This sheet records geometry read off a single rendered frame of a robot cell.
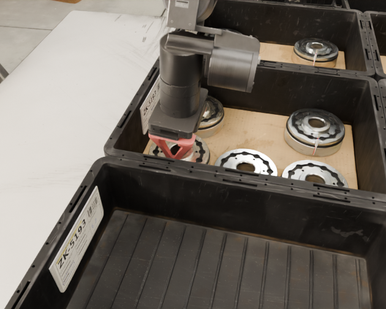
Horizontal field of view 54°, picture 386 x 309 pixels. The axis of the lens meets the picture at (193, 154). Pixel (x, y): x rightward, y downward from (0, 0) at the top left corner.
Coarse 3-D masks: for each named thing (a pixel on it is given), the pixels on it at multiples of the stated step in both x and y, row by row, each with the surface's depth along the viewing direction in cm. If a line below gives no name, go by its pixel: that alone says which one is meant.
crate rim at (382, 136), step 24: (288, 72) 69; (312, 72) 69; (336, 72) 69; (144, 96) 64; (120, 120) 58; (384, 120) 58; (384, 144) 54; (192, 168) 51; (216, 168) 51; (384, 168) 51; (336, 192) 48; (360, 192) 48
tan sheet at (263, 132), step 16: (224, 112) 76; (240, 112) 76; (256, 112) 76; (224, 128) 73; (240, 128) 73; (256, 128) 73; (272, 128) 73; (208, 144) 69; (224, 144) 69; (240, 144) 69; (256, 144) 69; (272, 144) 69; (352, 144) 69; (272, 160) 66; (288, 160) 66; (304, 160) 66; (320, 160) 66; (336, 160) 66; (352, 160) 66; (352, 176) 64
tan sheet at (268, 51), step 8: (264, 48) 96; (272, 48) 96; (280, 48) 96; (288, 48) 96; (264, 56) 93; (272, 56) 93; (280, 56) 93; (288, 56) 93; (336, 64) 90; (344, 64) 90
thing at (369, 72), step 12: (228, 0) 93; (240, 0) 93; (252, 0) 93; (336, 12) 89; (348, 12) 88; (360, 12) 88; (360, 24) 86; (360, 36) 79; (264, 60) 72; (372, 60) 72; (348, 72) 69; (360, 72) 69; (372, 72) 69
